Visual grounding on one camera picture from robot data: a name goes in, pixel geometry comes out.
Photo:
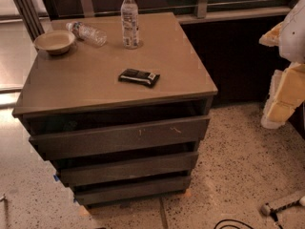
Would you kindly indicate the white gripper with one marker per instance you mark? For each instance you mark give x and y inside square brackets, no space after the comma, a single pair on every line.
[294,37]

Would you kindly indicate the drawer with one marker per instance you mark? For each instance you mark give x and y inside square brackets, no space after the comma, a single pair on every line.
[135,190]
[120,138]
[133,168]

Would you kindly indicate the grey robot base leg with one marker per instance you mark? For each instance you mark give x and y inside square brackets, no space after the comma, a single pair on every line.
[280,204]

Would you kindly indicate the brown three-drawer cabinet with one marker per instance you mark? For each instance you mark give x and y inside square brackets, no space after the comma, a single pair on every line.
[80,90]

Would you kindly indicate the upright clear water bottle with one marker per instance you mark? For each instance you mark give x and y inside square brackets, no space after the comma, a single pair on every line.
[130,28]

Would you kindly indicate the lying clear water bottle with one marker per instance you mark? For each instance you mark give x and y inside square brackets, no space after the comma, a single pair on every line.
[87,33]

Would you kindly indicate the beige paper bowl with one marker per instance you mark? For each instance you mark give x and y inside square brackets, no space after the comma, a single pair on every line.
[54,42]

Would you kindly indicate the blue tape strip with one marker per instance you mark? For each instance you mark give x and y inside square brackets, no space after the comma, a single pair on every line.
[56,178]

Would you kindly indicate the metal railing frame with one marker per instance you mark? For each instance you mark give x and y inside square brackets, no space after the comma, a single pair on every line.
[178,0]

